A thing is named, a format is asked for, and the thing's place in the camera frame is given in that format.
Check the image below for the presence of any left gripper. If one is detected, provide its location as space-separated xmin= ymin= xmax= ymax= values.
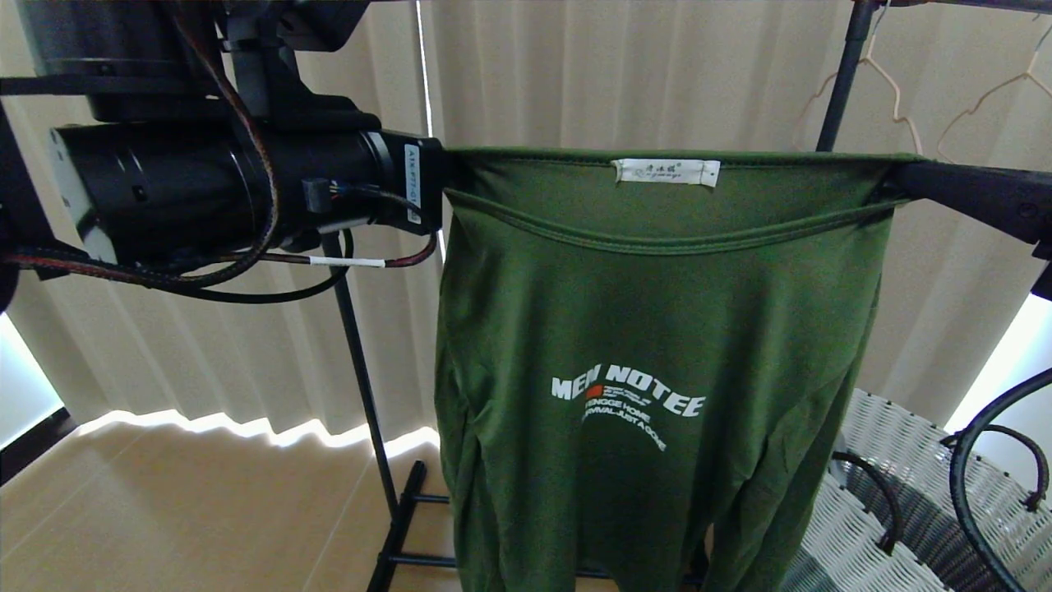
xmin=49 ymin=123 xmax=450 ymax=264

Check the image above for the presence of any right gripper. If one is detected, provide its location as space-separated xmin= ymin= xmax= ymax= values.
xmin=1031 ymin=240 xmax=1052 ymax=301

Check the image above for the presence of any pink clothes hanger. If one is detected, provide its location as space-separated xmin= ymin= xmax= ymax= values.
xmin=937 ymin=25 xmax=1052 ymax=165
xmin=793 ymin=33 xmax=925 ymax=157

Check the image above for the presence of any green long-sleeved shirt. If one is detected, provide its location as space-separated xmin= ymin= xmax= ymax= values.
xmin=434 ymin=146 xmax=925 ymax=592

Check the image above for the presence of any black clothes rack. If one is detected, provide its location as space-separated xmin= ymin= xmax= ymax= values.
xmin=321 ymin=0 xmax=1052 ymax=592

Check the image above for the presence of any white laundry basket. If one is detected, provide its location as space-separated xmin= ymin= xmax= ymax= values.
xmin=777 ymin=386 xmax=1052 ymax=592

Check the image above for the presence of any beige curtain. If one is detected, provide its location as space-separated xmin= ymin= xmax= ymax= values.
xmin=0 ymin=0 xmax=1052 ymax=449

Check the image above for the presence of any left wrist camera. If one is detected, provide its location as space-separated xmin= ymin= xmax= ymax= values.
xmin=222 ymin=0 xmax=387 ymax=132

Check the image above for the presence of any black cable with white tag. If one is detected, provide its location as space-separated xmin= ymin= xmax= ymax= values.
xmin=222 ymin=230 xmax=441 ymax=272

